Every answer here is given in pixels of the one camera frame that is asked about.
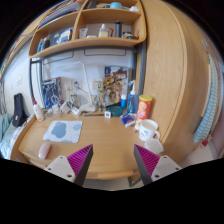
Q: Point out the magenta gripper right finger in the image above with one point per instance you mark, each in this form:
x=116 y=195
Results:
x=153 y=167

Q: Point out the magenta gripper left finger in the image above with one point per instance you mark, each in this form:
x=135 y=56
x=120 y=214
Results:
x=74 y=167

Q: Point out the pink computer mouse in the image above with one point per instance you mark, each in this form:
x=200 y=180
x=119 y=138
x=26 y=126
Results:
x=44 y=150

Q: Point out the grey cloud mouse pad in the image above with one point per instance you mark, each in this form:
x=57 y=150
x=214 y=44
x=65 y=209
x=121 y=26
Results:
x=63 y=131

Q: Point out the clear plastic cup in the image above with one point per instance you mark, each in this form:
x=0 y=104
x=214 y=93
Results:
x=154 y=146

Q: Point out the white mug with face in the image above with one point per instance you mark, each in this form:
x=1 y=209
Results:
x=148 y=130

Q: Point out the blue snack packet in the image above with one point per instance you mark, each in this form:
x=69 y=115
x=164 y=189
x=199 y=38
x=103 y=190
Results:
x=127 y=119

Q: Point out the white desk lamp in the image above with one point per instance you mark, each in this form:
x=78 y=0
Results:
x=76 y=87

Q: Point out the small white desk clock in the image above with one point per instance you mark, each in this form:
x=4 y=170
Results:
x=107 y=114

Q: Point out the white bottle red cap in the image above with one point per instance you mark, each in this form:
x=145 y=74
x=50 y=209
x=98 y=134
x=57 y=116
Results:
x=38 y=111

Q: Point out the red yellow chips can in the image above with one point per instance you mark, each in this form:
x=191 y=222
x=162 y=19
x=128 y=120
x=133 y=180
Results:
x=143 y=110

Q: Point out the dark green round container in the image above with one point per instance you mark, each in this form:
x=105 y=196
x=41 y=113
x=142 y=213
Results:
x=115 y=111

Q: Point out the blue spray bottle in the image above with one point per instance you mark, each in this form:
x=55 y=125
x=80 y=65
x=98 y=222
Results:
x=132 y=99

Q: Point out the tan robot figure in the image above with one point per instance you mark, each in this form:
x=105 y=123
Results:
x=100 y=100

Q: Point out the black bag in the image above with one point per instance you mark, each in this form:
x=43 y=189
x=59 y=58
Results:
x=19 y=116

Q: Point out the light blue hanging towel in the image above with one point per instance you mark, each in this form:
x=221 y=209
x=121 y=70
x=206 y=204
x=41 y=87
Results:
x=209 y=110

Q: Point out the blue robot model box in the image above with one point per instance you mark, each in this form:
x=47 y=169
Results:
x=52 y=92

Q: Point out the colourful poster box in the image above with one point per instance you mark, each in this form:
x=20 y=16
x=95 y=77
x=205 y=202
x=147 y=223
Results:
x=116 y=84

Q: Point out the wooden wardrobe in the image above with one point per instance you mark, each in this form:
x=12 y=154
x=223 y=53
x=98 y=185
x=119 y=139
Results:
x=176 y=76

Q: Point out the white lotion bottle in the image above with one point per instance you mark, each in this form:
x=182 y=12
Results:
x=103 y=31

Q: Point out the black thermos bottle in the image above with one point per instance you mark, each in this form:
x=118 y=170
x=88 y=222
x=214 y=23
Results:
x=118 y=29

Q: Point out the teal round tin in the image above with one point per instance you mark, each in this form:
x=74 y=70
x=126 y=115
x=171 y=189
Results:
x=116 y=5

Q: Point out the wooden wall shelf unit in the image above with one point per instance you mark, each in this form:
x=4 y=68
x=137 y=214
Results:
x=85 y=25

